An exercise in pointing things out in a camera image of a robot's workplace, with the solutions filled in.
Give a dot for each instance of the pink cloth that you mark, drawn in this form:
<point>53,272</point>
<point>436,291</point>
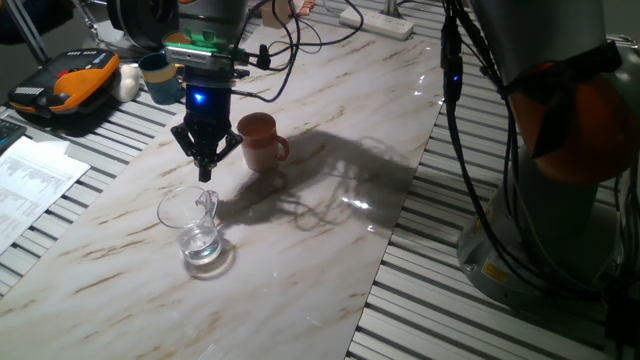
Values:
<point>306,5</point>

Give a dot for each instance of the white power strip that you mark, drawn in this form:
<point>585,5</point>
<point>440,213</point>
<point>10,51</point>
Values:
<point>375,22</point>

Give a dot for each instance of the black round device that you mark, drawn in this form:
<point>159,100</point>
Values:
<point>145,20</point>

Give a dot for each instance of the black keyboard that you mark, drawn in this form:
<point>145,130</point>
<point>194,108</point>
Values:
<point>10,135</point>

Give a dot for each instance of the clear glass mug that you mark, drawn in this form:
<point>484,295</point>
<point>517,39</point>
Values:
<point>200,245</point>

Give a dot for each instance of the white marble pattern board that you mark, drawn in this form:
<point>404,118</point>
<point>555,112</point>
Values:
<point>310,250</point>

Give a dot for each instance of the slim aluminium post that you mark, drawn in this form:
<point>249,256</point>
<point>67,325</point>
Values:
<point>391,7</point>

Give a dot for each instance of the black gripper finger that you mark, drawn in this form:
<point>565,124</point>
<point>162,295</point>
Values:
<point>184,142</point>
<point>229,149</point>

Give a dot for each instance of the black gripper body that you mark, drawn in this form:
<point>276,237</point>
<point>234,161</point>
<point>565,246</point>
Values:
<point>207,120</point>

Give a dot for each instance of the teal mug yellow band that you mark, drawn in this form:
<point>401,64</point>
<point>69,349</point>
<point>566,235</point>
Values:
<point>157,85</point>

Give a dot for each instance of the white printed paper sheet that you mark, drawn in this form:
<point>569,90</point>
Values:
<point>35,185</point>

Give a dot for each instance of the grey metal bar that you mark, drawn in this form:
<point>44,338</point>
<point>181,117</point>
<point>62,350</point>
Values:
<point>27,32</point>

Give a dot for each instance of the small white rounded object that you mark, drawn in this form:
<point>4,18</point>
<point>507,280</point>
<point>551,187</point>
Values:
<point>127,82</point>

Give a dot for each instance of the orange black teach pendant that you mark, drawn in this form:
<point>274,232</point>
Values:
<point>75,80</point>

